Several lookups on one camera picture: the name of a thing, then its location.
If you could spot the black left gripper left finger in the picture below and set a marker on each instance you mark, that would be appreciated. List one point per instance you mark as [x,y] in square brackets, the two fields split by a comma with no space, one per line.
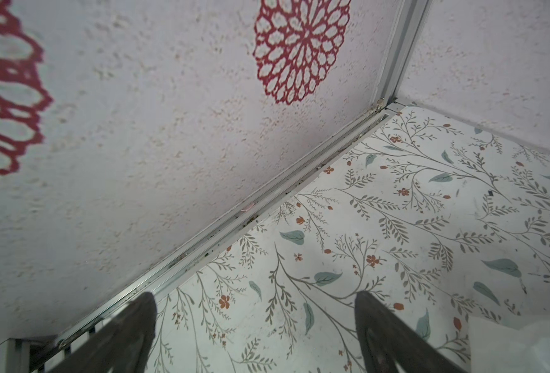
[123,345]

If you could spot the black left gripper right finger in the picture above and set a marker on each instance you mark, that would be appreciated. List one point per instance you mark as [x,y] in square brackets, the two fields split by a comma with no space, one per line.
[387,344]

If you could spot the white plastic bag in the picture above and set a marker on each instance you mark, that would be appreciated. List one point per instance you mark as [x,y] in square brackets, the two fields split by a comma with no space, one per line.
[520,344]

